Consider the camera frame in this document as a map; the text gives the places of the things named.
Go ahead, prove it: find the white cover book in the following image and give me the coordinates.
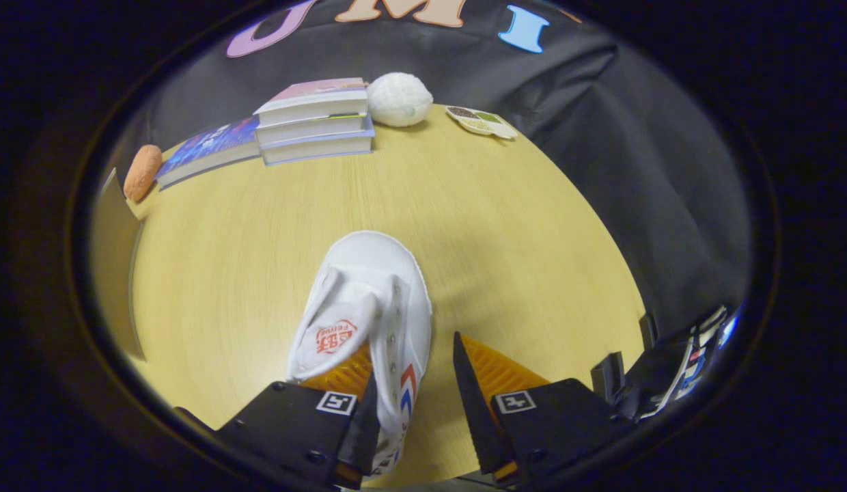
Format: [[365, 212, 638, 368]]
[[256, 113, 371, 146]]

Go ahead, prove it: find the pink textured sponge ball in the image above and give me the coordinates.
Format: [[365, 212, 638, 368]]
[[123, 144, 163, 203]]

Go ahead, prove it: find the black backdrop cloth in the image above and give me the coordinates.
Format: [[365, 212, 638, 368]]
[[123, 0, 751, 336]]

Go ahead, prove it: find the light blue cover book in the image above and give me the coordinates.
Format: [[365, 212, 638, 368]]
[[262, 123, 376, 167]]

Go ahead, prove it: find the white canvas shoe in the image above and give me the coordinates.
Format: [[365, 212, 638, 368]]
[[287, 231, 433, 477]]

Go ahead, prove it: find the white compartment tray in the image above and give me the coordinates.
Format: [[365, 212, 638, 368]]
[[445, 106, 518, 141]]

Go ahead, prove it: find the beige storage box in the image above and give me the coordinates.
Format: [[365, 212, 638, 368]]
[[92, 167, 149, 363]]

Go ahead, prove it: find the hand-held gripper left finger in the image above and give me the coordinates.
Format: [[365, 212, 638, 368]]
[[215, 342, 382, 491]]

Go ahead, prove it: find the white textured ball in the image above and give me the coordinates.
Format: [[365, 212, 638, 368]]
[[367, 72, 434, 128]]

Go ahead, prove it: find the pink cover book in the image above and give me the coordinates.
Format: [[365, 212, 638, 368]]
[[254, 77, 368, 127]]

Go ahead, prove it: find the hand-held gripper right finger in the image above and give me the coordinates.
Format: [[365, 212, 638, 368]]
[[453, 331, 636, 487]]

